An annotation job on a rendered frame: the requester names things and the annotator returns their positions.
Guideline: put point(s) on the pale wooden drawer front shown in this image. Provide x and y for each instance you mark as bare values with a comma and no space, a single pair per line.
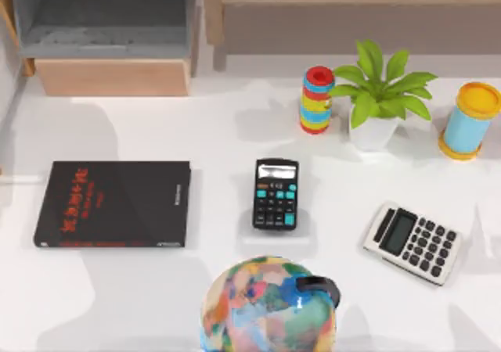
111,76

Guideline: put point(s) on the white calculator with black keys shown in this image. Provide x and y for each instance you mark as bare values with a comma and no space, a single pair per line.
413,242

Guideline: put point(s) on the stack of coloured rings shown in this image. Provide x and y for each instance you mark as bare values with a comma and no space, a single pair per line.
316,101

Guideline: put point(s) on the multicoloured globe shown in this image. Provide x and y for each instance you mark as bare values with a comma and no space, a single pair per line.
266,309

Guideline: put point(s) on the black book with red lettering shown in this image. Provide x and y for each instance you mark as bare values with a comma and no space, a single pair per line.
113,205

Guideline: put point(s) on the blue and yellow cylinder container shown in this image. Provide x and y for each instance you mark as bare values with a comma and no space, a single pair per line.
467,127

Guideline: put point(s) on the wooden cupboard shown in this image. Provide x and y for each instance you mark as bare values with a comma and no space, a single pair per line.
352,15

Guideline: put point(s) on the black calculator with teal keys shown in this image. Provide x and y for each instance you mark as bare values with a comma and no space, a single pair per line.
276,195

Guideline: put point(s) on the green plant in white pot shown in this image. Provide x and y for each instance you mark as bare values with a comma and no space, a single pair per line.
377,94

